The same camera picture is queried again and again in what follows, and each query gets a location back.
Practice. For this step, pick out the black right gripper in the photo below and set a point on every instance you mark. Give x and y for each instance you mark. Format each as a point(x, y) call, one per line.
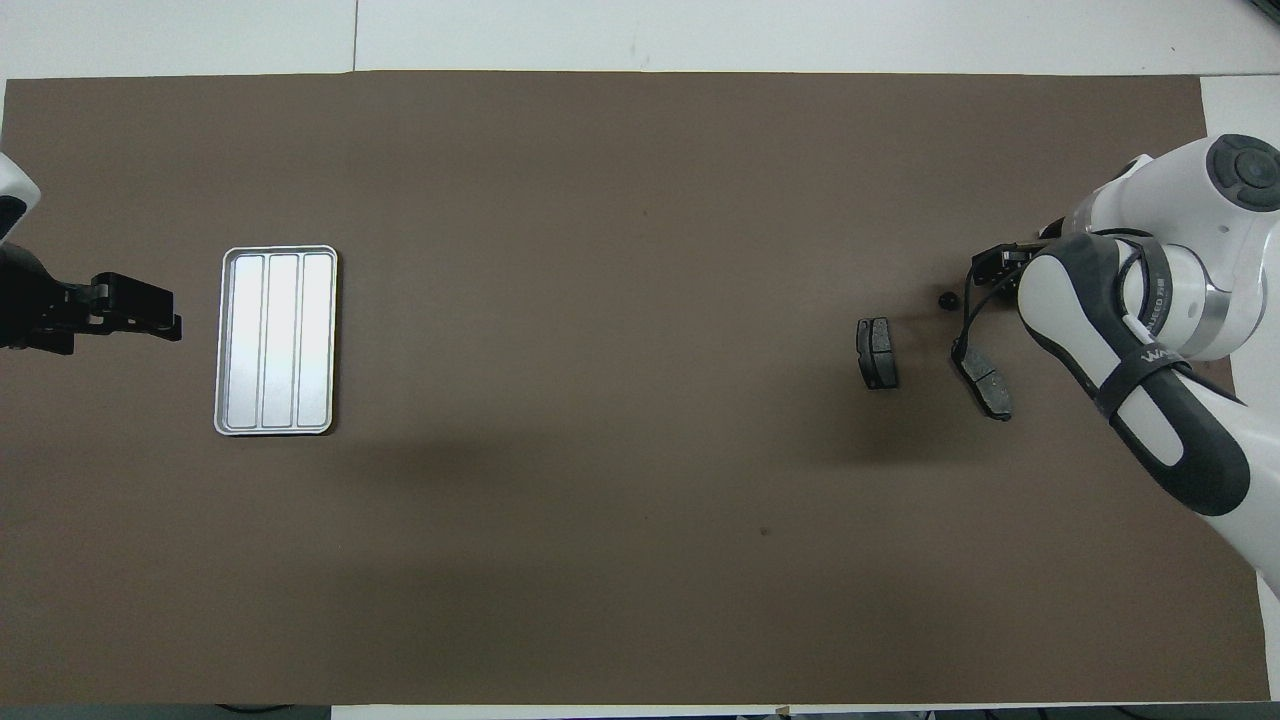
point(1025, 252)

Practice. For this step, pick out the long dark brake pad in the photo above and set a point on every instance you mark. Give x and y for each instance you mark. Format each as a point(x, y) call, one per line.
point(988, 388)

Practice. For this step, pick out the silver metal tray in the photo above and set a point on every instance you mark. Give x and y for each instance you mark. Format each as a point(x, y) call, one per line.
point(275, 340)

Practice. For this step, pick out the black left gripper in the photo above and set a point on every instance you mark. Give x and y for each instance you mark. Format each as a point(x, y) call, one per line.
point(35, 305)

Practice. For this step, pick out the brown table mat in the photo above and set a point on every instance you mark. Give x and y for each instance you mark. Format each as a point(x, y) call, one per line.
point(600, 450)

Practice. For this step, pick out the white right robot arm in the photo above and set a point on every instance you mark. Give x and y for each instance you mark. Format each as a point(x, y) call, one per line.
point(1060, 300)

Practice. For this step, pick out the short dark brake pad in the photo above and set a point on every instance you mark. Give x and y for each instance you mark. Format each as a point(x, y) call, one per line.
point(878, 355)

